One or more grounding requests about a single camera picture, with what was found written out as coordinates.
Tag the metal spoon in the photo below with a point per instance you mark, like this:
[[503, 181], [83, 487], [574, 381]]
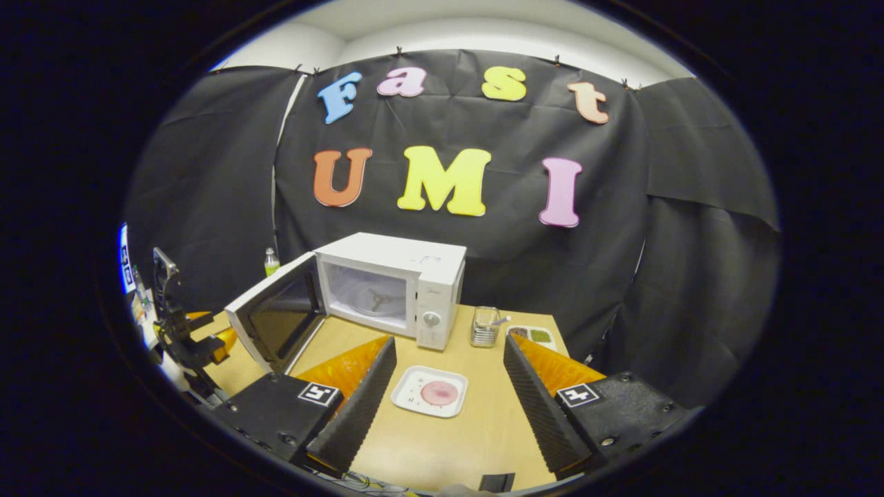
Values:
[[501, 320]]

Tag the white divided snack tray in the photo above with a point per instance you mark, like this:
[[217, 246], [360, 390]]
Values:
[[535, 336]]

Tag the black backdrop cloth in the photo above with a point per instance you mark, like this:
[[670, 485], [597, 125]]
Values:
[[608, 207]]

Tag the pink round meat slice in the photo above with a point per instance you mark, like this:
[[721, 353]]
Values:
[[440, 393]]

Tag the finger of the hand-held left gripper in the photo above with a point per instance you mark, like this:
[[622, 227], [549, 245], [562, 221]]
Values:
[[197, 317], [226, 345]]

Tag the white square food plate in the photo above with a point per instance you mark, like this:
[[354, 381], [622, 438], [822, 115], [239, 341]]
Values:
[[414, 397]]

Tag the white microwave oven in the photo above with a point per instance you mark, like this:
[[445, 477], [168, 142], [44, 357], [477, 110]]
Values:
[[394, 255]]

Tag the blue and white sign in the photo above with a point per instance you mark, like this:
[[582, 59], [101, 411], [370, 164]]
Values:
[[126, 266]]

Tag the clear bottle with green label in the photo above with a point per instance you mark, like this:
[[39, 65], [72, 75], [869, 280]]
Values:
[[271, 266]]

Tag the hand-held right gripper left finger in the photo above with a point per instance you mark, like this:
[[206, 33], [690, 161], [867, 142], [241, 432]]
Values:
[[356, 414]]

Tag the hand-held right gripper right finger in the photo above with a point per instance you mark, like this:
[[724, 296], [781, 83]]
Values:
[[542, 414]]

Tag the clear glass cup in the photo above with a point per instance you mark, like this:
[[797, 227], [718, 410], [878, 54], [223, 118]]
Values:
[[483, 335]]

